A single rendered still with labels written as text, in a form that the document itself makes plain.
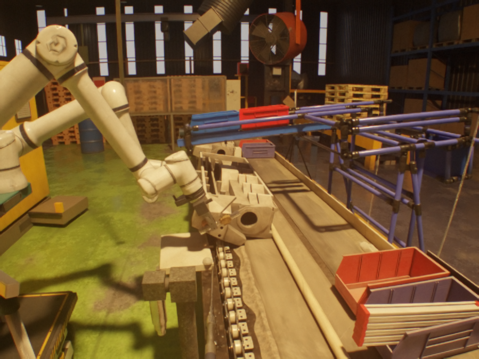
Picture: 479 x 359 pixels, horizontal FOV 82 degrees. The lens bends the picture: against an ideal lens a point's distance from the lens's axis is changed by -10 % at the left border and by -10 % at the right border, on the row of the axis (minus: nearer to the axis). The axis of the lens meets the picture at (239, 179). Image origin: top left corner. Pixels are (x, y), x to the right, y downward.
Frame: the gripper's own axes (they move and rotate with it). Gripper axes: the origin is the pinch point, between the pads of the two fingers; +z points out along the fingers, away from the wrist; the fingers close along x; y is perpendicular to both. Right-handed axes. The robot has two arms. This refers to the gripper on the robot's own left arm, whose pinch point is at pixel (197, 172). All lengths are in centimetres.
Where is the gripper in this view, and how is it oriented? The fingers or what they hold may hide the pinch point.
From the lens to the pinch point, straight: 183.6
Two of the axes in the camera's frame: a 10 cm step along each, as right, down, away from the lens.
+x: -1.4, -2.8, 9.5
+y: 1.7, -9.5, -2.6
